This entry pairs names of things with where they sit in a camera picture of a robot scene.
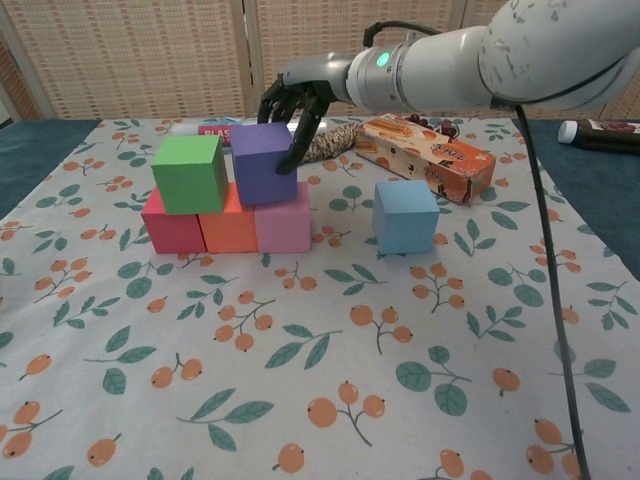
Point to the dark red grape bunch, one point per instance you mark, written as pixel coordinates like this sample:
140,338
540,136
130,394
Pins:
446,127

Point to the orange biscuit box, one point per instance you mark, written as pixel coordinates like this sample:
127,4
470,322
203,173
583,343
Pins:
425,155

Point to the orange foam cube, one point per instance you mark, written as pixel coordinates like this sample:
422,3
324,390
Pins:
227,230

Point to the purple foam cube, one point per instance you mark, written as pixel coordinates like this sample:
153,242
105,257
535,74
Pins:
262,165

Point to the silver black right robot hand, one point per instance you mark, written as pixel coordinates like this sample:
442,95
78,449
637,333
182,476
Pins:
315,75

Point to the light blue foam cube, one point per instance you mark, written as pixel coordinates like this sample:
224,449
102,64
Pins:
406,220

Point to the brown white twine bundle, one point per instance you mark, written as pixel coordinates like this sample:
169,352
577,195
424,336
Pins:
335,142

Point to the green foam cube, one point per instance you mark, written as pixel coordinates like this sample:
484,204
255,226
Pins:
192,175

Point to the floral printed tablecloth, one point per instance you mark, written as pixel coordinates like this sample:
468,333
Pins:
500,350

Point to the teal table cover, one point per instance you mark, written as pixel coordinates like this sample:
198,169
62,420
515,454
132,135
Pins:
600,200

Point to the pink foam cube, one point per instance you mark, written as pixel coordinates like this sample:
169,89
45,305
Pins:
282,227

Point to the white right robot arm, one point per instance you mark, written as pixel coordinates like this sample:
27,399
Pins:
450,65

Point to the dark grape juice bottle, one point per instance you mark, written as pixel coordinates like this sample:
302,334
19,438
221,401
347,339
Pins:
605,136

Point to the woven bamboo folding screen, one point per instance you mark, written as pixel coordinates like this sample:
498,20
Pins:
150,55

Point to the plastic food wrap roll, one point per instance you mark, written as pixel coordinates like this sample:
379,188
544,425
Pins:
215,131

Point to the red foam cube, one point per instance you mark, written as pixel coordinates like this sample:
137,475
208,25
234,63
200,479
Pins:
172,232

